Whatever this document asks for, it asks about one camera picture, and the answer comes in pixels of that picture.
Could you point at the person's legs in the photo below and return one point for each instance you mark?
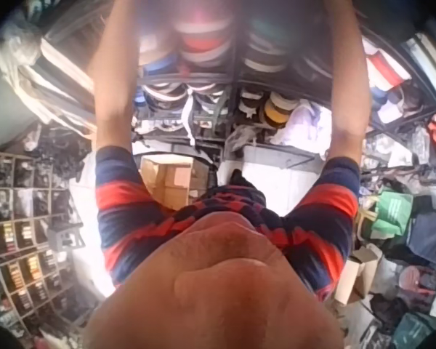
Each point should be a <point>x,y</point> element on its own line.
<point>228,181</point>

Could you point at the brown cardboard box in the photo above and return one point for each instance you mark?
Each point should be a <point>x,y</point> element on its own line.
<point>167,181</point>

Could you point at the metal shelf of ribbon rolls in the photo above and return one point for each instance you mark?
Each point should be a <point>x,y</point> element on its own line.
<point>240,76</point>

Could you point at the grey plastic stool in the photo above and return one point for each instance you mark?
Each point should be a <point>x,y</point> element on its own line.
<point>66,235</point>

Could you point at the open small cardboard box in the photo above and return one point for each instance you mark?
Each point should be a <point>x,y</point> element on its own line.
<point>358,274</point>

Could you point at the green shopping bag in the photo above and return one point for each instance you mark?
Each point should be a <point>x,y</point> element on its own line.
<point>388,212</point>

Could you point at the stack of folded fabric bundles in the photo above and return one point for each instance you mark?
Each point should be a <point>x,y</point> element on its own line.
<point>43,69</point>

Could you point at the wooden compartment rack of spools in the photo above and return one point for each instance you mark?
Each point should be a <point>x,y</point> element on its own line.
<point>22,240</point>

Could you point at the blue fabric bag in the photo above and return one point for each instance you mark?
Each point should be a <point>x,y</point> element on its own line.
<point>430,232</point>

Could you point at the heap of bags and cloth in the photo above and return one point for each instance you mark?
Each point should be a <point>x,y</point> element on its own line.
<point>407,291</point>

